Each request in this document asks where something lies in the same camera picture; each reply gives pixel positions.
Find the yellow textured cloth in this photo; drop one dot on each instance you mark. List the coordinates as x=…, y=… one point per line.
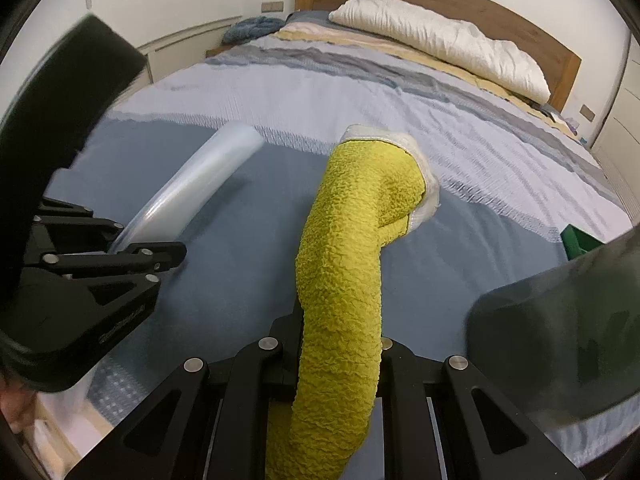
x=364, y=202

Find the teal cloth on nightstand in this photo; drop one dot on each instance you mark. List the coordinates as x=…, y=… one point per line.
x=251, y=29

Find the white wardrobe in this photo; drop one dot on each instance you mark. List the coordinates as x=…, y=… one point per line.
x=617, y=147

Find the white pillow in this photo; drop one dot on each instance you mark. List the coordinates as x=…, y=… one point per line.
x=455, y=42

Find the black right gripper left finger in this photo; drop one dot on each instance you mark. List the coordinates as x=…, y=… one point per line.
x=205, y=420

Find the wooden headboard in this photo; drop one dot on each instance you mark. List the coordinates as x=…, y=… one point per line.
x=559, y=64

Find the striped bed cover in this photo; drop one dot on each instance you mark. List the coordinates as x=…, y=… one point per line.
x=510, y=181

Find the green tray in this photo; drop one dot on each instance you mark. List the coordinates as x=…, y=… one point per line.
x=577, y=242

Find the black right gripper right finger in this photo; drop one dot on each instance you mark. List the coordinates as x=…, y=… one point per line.
x=444, y=420

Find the wooden left nightstand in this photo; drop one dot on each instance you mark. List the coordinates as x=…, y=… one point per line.
x=218, y=50

